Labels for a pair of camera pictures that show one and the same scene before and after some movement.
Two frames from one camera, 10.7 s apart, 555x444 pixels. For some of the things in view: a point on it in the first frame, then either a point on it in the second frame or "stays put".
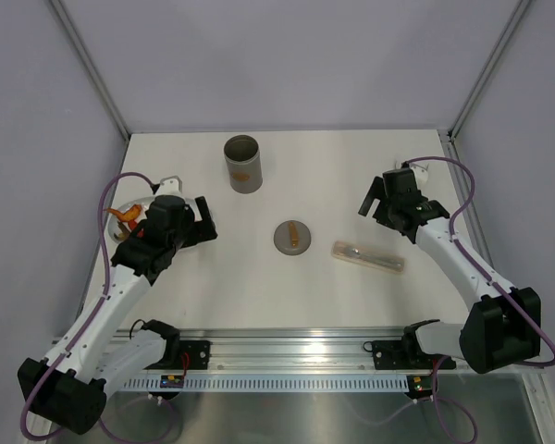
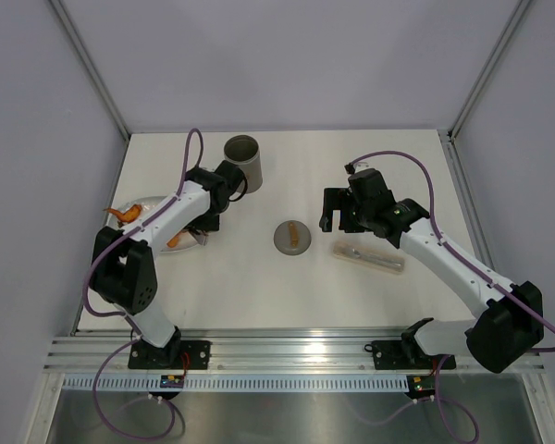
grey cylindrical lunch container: x=245 y=165 stays put
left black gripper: x=202 y=230 to x=210 y=225
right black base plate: x=404 y=354 stays put
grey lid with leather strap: x=291 y=238 stays put
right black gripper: x=376 y=191 to x=335 y=199
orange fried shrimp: x=129 y=215 stays put
